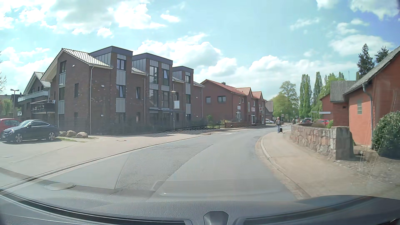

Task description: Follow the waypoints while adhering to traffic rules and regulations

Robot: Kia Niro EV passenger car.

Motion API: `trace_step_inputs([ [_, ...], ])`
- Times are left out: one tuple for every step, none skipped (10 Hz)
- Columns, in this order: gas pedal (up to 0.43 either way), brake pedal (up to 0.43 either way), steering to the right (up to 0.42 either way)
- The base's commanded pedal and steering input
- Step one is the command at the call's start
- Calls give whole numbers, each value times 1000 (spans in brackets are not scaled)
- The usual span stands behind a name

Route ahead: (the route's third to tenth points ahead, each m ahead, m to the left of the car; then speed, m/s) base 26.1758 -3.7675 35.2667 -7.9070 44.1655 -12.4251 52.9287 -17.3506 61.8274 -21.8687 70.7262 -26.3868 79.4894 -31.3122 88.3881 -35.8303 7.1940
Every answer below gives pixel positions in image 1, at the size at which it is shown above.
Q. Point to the orange brick building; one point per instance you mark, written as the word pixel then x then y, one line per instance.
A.
pixel 372 103

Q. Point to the boulders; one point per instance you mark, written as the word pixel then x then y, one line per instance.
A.
pixel 75 134

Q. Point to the street name sign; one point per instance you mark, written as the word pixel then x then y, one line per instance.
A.
pixel 319 112

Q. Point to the low brick wall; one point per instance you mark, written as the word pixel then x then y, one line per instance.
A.
pixel 237 124

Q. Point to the grey asphalt road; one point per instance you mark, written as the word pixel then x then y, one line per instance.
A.
pixel 225 156

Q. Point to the red brick house row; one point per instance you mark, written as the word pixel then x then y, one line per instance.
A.
pixel 229 104

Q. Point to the red parked car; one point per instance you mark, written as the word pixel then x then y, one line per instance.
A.
pixel 322 122

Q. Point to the round green bush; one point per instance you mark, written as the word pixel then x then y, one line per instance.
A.
pixel 387 134

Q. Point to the row of tall trees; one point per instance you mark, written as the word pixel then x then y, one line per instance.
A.
pixel 300 97

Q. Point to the dark blue car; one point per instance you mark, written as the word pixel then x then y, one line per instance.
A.
pixel 30 130

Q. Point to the car's own bonnet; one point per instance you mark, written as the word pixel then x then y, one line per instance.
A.
pixel 125 209

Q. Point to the natural stone wall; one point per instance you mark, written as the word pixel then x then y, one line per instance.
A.
pixel 322 140

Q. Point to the dark metal fence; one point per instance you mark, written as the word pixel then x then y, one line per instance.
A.
pixel 150 125

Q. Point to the person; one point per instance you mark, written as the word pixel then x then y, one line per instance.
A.
pixel 277 124

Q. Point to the large dark brick apartment building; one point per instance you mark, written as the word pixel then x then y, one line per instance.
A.
pixel 103 93

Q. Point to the grey lamp post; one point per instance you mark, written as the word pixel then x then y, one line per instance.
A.
pixel 173 109

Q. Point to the dark conifer trees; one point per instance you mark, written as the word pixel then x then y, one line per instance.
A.
pixel 370 61

